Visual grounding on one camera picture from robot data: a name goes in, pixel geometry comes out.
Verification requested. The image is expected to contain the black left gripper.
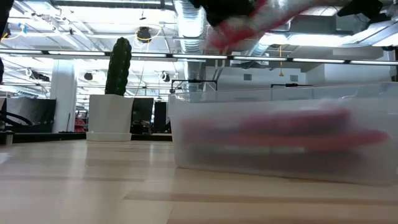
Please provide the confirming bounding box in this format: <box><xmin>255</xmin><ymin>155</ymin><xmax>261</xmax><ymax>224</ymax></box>
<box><xmin>192</xmin><ymin>0</ymin><xmax>261</xmax><ymax>28</ymax></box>

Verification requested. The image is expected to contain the clear plastic storage bin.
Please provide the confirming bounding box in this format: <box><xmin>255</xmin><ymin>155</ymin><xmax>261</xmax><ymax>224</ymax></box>
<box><xmin>167</xmin><ymin>81</ymin><xmax>398</xmax><ymax>187</ymax></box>

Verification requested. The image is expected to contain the tall green cactus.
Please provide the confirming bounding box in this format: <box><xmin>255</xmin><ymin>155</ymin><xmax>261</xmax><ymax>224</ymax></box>
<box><xmin>104</xmin><ymin>36</ymin><xmax>133</xmax><ymax>96</ymax></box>

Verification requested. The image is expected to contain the black computer monitor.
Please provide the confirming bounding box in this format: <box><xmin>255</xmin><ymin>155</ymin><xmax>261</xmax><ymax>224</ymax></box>
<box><xmin>154</xmin><ymin>101</ymin><xmax>170</xmax><ymax>133</ymax></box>
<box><xmin>132</xmin><ymin>97</ymin><xmax>155</xmax><ymax>125</ymax></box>

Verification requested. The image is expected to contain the white planter pot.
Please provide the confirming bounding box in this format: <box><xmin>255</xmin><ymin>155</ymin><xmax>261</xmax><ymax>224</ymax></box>
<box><xmin>86</xmin><ymin>94</ymin><xmax>135</xmax><ymax>142</ymax></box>

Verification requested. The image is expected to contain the black fabric panel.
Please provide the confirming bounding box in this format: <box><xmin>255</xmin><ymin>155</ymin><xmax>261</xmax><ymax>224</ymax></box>
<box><xmin>6</xmin><ymin>98</ymin><xmax>57</xmax><ymax>134</ymax></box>

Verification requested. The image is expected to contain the silver spiral air duct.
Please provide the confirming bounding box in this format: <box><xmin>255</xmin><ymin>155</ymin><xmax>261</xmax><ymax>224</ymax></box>
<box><xmin>174</xmin><ymin>0</ymin><xmax>208</xmax><ymax>93</ymax></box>
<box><xmin>248</xmin><ymin>40</ymin><xmax>280</xmax><ymax>60</ymax></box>

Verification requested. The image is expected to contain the black frame bar with lights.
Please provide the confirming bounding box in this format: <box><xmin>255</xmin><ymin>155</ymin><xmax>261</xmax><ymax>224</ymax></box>
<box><xmin>0</xmin><ymin>48</ymin><xmax>398</xmax><ymax>67</ymax></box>

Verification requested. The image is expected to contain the black metal frame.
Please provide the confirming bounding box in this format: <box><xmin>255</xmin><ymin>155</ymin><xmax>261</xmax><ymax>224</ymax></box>
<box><xmin>170</xmin><ymin>79</ymin><xmax>218</xmax><ymax>94</ymax></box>

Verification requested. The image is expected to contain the yellow hanging cord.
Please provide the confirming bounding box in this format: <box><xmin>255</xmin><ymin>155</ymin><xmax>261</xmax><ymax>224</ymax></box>
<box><xmin>278</xmin><ymin>45</ymin><xmax>285</xmax><ymax>77</ymax></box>

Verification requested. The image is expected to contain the black table edge rail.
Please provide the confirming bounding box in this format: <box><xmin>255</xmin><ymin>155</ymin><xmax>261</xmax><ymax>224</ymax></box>
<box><xmin>12</xmin><ymin>133</ymin><xmax>173</xmax><ymax>144</ymax></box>

